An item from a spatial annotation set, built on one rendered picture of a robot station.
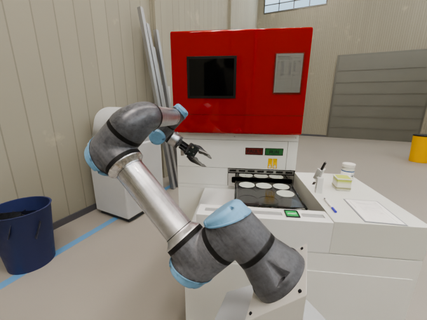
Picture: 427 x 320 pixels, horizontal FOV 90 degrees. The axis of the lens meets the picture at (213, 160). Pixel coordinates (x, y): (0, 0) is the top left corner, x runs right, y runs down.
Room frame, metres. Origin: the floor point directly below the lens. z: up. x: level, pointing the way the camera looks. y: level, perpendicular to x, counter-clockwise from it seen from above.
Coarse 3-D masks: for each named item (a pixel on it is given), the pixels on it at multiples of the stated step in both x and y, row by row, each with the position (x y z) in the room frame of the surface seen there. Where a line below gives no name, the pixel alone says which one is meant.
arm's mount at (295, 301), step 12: (300, 252) 0.48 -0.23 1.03; (300, 288) 0.36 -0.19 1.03; (252, 300) 0.44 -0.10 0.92; (288, 300) 0.35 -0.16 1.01; (300, 300) 0.34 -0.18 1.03; (252, 312) 0.39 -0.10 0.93; (264, 312) 0.37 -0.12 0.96; (276, 312) 0.36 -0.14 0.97; (288, 312) 0.35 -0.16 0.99; (300, 312) 0.34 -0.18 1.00
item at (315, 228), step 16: (208, 208) 0.86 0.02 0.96; (256, 208) 0.85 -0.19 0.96; (272, 208) 0.85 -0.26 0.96; (272, 224) 0.77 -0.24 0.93; (288, 224) 0.76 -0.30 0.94; (304, 224) 0.75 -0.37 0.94; (320, 224) 0.74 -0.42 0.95; (288, 240) 0.76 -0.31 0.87; (304, 240) 0.75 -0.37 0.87; (320, 240) 0.74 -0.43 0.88
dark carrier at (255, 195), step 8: (272, 184) 1.30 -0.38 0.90; (288, 184) 1.30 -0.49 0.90; (240, 192) 1.16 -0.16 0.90; (248, 192) 1.16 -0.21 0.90; (256, 192) 1.16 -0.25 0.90; (264, 192) 1.17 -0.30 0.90; (272, 192) 1.17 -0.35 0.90; (240, 200) 1.06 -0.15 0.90; (248, 200) 1.06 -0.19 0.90; (256, 200) 1.06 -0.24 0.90; (264, 200) 1.06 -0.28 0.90; (272, 200) 1.06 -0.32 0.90; (280, 200) 1.06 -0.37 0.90; (288, 200) 1.06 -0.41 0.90; (296, 200) 1.07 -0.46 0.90
